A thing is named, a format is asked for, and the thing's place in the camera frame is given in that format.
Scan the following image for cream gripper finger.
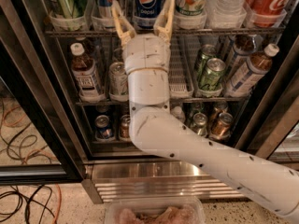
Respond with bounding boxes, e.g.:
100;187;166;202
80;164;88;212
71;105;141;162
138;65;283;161
153;0;176;43
111;0;136;47

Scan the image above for brown can bottom left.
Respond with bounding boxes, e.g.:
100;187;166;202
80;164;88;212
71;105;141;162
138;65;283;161
119;115;131;139

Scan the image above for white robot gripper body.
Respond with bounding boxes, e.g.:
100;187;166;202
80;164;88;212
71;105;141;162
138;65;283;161
122;34;171;74

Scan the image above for black cables on floor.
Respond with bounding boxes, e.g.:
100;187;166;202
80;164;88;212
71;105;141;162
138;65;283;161
0;100;57;224

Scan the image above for blue pepsi can bottom shelf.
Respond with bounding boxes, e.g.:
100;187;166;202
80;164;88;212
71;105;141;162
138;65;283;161
94;115;114;140

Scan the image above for steel fridge base grille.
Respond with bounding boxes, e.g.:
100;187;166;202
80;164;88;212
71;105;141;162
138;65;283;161
82;158;244;204

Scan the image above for iced tea bottle left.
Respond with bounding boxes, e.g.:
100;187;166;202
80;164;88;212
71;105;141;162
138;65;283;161
70;42;104;101

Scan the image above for wire top shelf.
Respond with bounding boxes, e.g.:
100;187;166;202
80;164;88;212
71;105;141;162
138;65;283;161
44;26;285;39

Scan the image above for orange cable on floor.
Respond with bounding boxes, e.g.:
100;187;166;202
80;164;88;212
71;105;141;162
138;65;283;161
0;105;62;224

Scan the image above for clear water bottle shelf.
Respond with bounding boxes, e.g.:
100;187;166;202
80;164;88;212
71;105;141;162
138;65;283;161
206;0;250;21
171;106;186;122

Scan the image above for green can bottom shelf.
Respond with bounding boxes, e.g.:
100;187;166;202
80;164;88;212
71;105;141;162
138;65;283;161
190;112;207;136

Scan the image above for clear plastic food container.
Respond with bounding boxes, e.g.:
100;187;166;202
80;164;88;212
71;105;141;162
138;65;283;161
105;196;206;224

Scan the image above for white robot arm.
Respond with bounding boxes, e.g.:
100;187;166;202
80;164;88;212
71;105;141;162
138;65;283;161
111;0;299;224

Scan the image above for green can back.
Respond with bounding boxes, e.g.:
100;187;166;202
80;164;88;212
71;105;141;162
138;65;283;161
194;44;217;76

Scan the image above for iced tea bottle right back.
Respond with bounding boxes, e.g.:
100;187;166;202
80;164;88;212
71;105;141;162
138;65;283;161
225;35;257;78

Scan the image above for iced tea bottle right front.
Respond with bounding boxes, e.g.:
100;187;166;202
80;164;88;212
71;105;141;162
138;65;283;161
224;43;279;97

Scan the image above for white diet can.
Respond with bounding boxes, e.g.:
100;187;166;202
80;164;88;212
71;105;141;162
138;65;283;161
112;48;123;62
108;62;128;95

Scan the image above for empty white shelf tray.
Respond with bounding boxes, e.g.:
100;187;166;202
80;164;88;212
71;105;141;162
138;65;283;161
168;36;193;99

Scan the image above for white diet can back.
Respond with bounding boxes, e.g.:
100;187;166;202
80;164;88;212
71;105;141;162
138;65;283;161
112;48;123;62

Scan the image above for clear water bottle bottom shelf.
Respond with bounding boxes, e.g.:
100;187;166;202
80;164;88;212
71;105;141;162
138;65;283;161
171;106;186;122

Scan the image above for iced tea bottle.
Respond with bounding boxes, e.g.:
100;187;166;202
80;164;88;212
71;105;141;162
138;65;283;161
224;43;279;97
225;35;257;78
70;42;104;101

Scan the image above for red coca-cola can top shelf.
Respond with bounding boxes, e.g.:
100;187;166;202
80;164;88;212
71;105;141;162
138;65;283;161
246;0;289;28

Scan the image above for white diet can front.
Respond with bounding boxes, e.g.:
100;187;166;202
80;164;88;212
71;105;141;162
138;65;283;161
108;62;128;95

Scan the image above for bronze can bottom right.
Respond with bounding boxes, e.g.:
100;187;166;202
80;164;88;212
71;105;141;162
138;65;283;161
210;112;234;137

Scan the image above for glass fridge door left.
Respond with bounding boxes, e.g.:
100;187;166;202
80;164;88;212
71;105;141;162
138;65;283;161
0;0;85;185

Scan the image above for green can front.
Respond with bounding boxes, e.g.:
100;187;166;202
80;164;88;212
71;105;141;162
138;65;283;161
199;58;226;91

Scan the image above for clear water bottle top shelf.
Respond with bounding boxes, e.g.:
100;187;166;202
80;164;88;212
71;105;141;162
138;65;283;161
206;0;250;21

